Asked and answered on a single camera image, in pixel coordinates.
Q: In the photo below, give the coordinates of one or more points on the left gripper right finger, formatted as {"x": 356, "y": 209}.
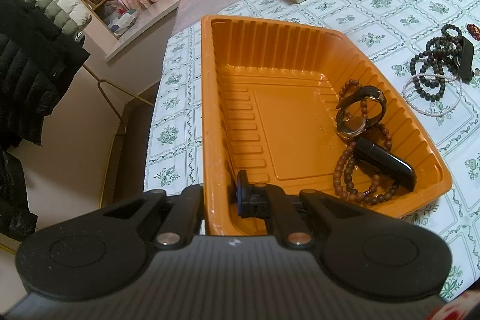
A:
{"x": 278, "y": 210}

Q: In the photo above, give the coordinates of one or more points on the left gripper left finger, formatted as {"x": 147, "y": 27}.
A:
{"x": 183, "y": 220}

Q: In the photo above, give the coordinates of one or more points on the black strap wristwatch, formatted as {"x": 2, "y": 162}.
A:
{"x": 359, "y": 109}

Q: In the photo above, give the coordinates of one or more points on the black oblong case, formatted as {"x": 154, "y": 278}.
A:
{"x": 388, "y": 164}

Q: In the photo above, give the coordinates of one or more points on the orange plastic tray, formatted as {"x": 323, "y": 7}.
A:
{"x": 269, "y": 96}

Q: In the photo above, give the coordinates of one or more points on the gold coat rack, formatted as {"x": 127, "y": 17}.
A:
{"x": 105, "y": 87}

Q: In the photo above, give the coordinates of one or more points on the black jacket at left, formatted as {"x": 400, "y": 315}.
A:
{"x": 17, "y": 221}

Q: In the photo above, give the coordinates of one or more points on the plastic bag on ledge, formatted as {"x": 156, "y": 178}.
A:
{"x": 118, "y": 18}

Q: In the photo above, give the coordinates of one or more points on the black puffer jacket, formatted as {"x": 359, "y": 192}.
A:
{"x": 38, "y": 64}

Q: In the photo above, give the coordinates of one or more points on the green floral tablecloth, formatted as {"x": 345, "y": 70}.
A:
{"x": 390, "y": 33}

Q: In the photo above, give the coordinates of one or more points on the black strap item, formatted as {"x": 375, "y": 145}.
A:
{"x": 465, "y": 61}

